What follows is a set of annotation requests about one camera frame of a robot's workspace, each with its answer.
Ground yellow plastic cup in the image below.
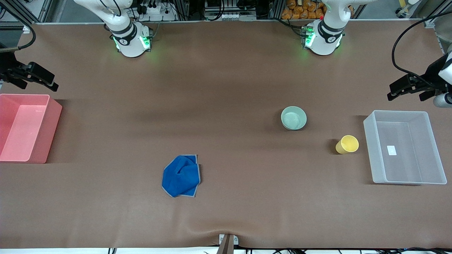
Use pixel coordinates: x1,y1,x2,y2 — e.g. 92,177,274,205
335,135,359,155

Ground pale green bowl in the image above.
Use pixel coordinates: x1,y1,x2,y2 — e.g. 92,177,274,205
281,106,307,131

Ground blue cloth with grey edging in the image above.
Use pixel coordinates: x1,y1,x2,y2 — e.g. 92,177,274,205
162,155,201,198

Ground pink plastic bin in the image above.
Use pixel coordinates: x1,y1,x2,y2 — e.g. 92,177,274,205
0,94,63,164

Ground clear plastic bin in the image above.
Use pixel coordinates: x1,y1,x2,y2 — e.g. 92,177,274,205
363,110,447,185

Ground white power strip with plugs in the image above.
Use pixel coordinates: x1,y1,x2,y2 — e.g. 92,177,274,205
139,2,177,22

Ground orange snack packs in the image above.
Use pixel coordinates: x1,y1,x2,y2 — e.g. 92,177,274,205
281,0,327,20

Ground brown table cover sheet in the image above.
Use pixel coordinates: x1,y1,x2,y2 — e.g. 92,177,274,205
0,19,452,249

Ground long white socket strip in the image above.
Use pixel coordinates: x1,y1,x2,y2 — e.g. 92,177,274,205
205,12,256,21

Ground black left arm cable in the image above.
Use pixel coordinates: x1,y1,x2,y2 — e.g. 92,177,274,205
391,12,452,89

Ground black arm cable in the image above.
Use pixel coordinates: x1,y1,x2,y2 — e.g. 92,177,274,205
391,12,452,89
0,25,36,53

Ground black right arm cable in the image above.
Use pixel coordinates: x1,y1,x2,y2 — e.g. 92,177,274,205
0,25,36,53

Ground aluminium frame strut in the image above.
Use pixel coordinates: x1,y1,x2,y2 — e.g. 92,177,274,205
0,0,53,29
424,11,452,29

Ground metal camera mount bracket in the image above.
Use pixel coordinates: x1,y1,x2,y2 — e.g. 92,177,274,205
219,234,239,254

